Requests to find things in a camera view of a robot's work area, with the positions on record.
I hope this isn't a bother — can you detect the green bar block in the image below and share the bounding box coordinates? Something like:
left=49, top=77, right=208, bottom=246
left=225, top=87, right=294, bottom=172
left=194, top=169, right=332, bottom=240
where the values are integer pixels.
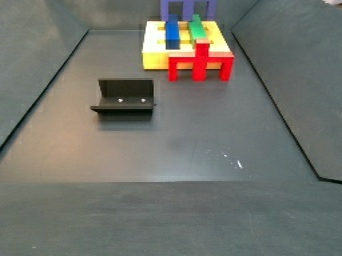
left=189, top=14, right=208, bottom=44

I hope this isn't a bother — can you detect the purple E-shaped block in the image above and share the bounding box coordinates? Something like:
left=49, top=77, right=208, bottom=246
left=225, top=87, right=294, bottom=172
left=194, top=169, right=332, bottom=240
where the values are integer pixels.
left=161, top=0, right=217, bottom=21

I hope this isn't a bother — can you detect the blue bar block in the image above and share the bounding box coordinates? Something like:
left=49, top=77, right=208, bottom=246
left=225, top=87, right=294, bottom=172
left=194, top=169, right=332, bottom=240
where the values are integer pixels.
left=166, top=14, right=181, bottom=50

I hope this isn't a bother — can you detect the red E-shaped block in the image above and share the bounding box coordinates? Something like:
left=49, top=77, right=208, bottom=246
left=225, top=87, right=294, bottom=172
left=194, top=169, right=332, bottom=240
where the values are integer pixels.
left=169, top=41, right=236, bottom=82

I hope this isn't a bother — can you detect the black angle fixture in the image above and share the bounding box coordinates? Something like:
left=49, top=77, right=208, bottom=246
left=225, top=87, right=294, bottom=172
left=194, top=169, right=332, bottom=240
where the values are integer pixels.
left=91, top=78, right=155, bottom=113

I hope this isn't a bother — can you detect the yellow slotted board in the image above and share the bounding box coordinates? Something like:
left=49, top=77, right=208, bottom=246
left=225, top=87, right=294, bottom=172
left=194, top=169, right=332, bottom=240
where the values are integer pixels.
left=142, top=21, right=233, bottom=70

